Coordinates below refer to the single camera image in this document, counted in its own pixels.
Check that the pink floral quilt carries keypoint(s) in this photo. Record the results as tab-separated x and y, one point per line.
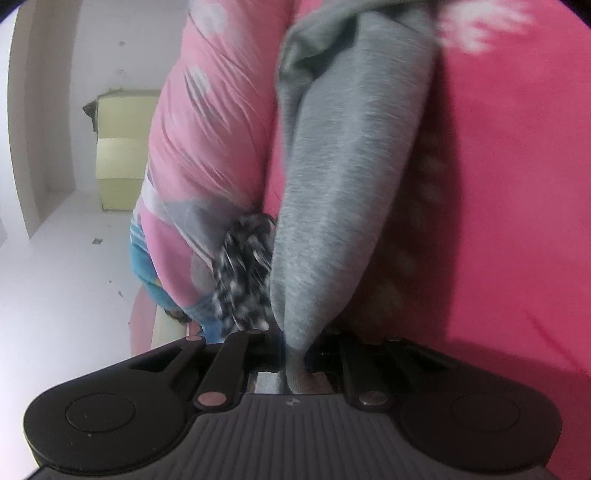
207	138

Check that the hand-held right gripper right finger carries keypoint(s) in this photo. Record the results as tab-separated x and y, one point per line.
364	369

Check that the pink white bed headboard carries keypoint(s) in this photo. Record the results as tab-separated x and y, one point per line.
161	332

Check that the grey sweatshirt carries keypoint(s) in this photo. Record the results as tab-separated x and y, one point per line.
346	161

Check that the black white plaid shirt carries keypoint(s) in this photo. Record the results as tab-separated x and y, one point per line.
240	267

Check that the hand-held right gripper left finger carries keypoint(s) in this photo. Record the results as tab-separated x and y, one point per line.
221	369

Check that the pink flower bed blanket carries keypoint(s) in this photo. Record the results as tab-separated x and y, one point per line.
508	184

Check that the pale yellow wardrobe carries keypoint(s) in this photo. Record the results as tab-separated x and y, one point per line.
120	152

